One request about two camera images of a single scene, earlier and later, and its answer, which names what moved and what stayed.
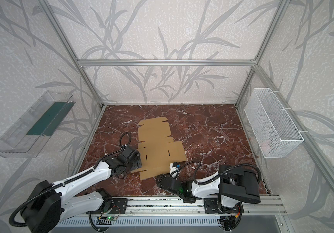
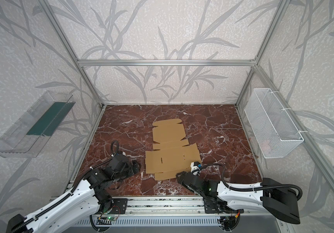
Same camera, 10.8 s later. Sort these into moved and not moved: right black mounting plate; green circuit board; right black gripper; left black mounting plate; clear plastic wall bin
Moved: right black gripper
Not moved: green circuit board; right black mounting plate; left black mounting plate; clear plastic wall bin
